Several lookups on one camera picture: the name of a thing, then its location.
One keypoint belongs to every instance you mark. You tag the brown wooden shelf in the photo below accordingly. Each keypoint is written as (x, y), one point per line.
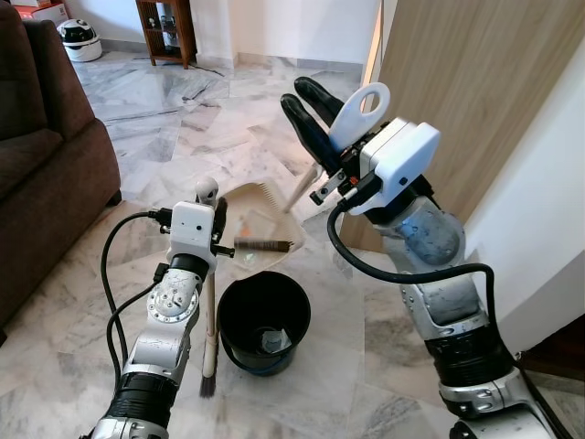
(183, 32)

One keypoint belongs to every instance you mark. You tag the pale crumpled scrap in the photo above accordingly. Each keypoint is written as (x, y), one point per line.
(276, 342)

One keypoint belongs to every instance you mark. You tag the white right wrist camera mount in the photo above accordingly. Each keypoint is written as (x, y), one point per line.
(402, 160)

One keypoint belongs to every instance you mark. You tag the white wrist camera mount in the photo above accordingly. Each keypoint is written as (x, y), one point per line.
(402, 160)
(192, 233)

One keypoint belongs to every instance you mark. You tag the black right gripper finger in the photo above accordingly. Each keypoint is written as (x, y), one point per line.
(320, 99)
(311, 135)

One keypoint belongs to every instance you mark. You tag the light wood panel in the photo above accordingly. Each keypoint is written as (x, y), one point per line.
(484, 91)

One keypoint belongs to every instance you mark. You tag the red white box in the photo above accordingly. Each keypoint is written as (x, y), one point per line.
(46, 11)

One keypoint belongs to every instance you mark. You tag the black plastic bucket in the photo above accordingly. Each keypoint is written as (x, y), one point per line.
(239, 320)

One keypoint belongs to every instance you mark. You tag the white round appliance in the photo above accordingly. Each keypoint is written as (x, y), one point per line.
(80, 41)

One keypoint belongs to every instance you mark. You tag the dark brown stick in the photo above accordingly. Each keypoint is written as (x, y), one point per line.
(265, 245)

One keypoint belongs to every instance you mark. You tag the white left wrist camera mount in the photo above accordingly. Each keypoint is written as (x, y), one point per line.
(192, 233)

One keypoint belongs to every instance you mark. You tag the beige broom blue bristles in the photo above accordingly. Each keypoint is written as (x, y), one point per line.
(209, 320)

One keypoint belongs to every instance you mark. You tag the brown fabric sofa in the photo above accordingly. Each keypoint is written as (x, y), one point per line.
(46, 183)

